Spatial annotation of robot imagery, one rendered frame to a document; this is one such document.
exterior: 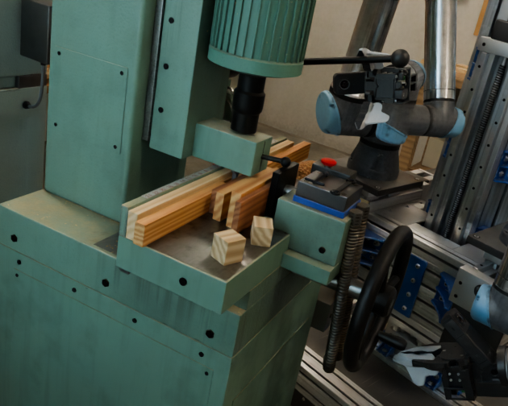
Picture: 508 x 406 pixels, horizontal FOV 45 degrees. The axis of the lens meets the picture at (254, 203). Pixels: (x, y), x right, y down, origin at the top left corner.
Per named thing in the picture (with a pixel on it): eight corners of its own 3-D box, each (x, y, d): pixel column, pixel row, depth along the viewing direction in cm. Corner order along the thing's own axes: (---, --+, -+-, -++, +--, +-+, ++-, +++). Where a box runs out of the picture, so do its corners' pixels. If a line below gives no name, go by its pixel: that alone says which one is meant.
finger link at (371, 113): (381, 130, 118) (393, 97, 123) (351, 127, 121) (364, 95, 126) (383, 141, 120) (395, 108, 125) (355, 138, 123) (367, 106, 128)
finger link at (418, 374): (393, 388, 118) (440, 390, 113) (386, 359, 117) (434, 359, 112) (398, 380, 120) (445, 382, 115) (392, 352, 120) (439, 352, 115)
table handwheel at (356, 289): (368, 317, 95) (430, 199, 112) (256, 270, 102) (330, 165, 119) (355, 404, 115) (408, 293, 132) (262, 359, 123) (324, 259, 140)
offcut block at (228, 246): (228, 250, 102) (232, 228, 100) (242, 261, 100) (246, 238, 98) (210, 255, 100) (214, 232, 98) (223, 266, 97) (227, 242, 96)
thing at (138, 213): (135, 242, 99) (138, 214, 97) (125, 238, 100) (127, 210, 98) (290, 161, 150) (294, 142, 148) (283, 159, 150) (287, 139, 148)
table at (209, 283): (273, 342, 91) (281, 308, 89) (114, 267, 103) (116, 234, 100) (389, 220, 142) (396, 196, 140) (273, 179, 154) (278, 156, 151)
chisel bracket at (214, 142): (249, 184, 117) (256, 142, 114) (188, 162, 122) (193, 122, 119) (266, 176, 123) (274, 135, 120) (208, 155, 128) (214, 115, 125)
